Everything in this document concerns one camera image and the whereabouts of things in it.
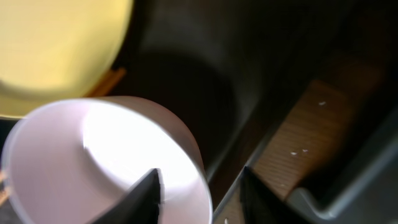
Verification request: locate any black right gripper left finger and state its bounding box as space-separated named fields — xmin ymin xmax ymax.
xmin=89 ymin=168 xmax=162 ymax=224

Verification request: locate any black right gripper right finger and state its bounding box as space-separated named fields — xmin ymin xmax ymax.
xmin=239 ymin=167 xmax=309 ymax=224

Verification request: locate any pink white bowl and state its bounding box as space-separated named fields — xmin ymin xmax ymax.
xmin=1 ymin=96 xmax=213 ymax=224

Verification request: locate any grey dishwasher rack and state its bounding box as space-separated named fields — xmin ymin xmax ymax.
xmin=285 ymin=105 xmax=398 ymax=224

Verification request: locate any brown serving tray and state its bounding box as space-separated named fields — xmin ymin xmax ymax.
xmin=111 ymin=0 xmax=397 ymax=213

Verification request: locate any wooden chopstick left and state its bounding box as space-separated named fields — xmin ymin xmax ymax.
xmin=85 ymin=68 xmax=127 ymax=98

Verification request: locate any yellow plate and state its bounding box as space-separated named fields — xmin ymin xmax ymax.
xmin=1 ymin=0 xmax=134 ymax=118

